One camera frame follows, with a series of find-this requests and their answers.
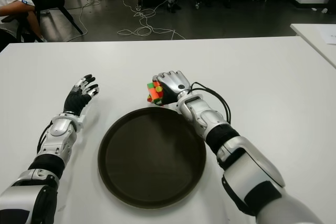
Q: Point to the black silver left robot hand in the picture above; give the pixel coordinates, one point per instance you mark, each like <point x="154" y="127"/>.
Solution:
<point x="74" y="100"/>

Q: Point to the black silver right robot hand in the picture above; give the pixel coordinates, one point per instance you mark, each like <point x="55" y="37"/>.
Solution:
<point x="174" y="86"/>

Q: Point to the multicoloured Rubik's cube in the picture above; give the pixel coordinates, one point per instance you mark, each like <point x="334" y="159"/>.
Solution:
<point x="155" y="93"/>

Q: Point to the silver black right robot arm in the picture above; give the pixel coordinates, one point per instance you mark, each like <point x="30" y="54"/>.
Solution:
<point x="241" y="161"/>

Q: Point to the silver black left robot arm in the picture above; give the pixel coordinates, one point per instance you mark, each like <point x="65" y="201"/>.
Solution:
<point x="57" y="136"/>

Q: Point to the dark brown round plate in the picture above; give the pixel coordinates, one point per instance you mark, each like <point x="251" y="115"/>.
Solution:
<point x="152" y="158"/>

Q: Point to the white side table corner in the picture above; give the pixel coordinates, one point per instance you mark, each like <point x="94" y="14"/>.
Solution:
<point x="309" y="40"/>

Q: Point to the white paper sheet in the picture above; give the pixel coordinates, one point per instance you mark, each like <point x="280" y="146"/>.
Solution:
<point x="328" y="35"/>

